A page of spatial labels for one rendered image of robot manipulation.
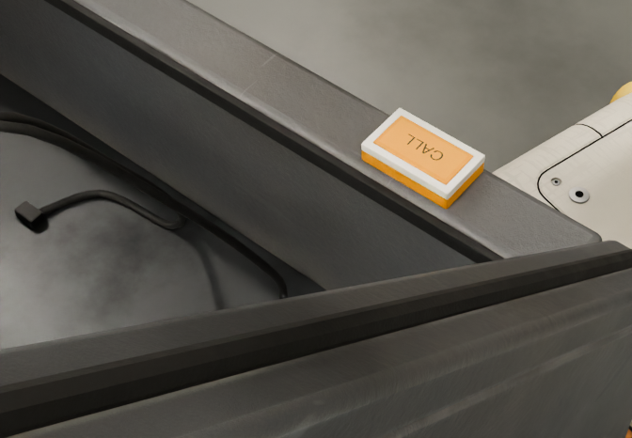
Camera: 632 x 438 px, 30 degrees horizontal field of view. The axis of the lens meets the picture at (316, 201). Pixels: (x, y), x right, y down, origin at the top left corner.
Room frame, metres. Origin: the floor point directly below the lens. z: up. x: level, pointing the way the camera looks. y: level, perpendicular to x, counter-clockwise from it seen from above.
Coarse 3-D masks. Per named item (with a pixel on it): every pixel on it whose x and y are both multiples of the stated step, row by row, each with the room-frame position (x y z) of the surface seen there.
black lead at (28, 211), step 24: (0, 120) 0.34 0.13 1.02; (24, 120) 0.35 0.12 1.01; (72, 144) 0.35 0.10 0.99; (120, 168) 0.36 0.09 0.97; (96, 192) 0.45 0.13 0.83; (144, 192) 0.36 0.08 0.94; (24, 216) 0.43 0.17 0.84; (144, 216) 0.44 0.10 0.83; (192, 216) 0.37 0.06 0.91; (264, 264) 0.37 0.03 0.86
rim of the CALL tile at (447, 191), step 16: (400, 112) 0.39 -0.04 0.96; (384, 128) 0.38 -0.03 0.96; (432, 128) 0.37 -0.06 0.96; (368, 144) 0.37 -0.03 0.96; (464, 144) 0.36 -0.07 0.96; (384, 160) 0.36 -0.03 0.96; (400, 160) 0.36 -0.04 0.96; (480, 160) 0.35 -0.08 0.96; (416, 176) 0.35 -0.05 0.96; (464, 176) 0.34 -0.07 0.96; (448, 192) 0.34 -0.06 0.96
